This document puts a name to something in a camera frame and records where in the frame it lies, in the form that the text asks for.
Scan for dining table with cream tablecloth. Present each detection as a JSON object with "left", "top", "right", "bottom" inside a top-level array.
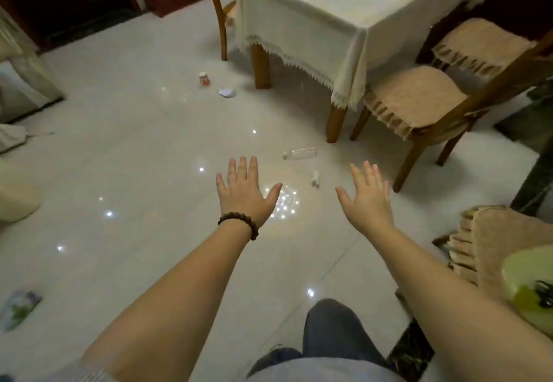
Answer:
[{"left": 235, "top": 0, "right": 498, "bottom": 110}]

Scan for cream fabric sofa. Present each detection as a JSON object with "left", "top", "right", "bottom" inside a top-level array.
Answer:
[{"left": 0, "top": 5, "right": 66, "bottom": 124}]

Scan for person's right forearm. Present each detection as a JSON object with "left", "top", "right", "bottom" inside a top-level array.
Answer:
[{"left": 358, "top": 224, "right": 553, "bottom": 382}]

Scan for white crumpled cloth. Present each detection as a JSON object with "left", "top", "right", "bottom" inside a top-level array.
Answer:
[{"left": 0, "top": 124, "right": 55, "bottom": 153}]

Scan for blue jeans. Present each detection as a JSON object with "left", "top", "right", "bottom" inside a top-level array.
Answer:
[{"left": 246, "top": 298, "right": 392, "bottom": 374}]

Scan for person's left hand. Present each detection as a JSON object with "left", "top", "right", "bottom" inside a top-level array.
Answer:
[{"left": 215, "top": 156, "right": 284, "bottom": 230}]

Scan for printed plastic packet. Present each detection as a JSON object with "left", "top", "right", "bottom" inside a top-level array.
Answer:
[{"left": 0, "top": 289, "right": 44, "bottom": 333}]

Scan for clear plastic bottle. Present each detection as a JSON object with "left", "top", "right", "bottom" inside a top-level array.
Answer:
[{"left": 283, "top": 146, "right": 319, "bottom": 162}]

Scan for person's left forearm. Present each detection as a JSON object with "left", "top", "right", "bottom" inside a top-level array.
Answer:
[{"left": 79, "top": 220, "right": 258, "bottom": 382}]

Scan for brown bead bracelet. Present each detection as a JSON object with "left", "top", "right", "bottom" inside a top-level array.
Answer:
[{"left": 217, "top": 213, "right": 260, "bottom": 241}]

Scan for grey shirt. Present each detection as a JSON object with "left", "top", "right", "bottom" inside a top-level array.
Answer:
[{"left": 43, "top": 353, "right": 407, "bottom": 382}]

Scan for cream upholstered seat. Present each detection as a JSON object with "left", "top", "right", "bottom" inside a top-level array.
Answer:
[{"left": 0, "top": 159, "right": 42, "bottom": 222}]

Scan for person's right hand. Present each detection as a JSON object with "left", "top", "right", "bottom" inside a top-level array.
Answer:
[{"left": 335, "top": 160, "right": 395, "bottom": 238}]

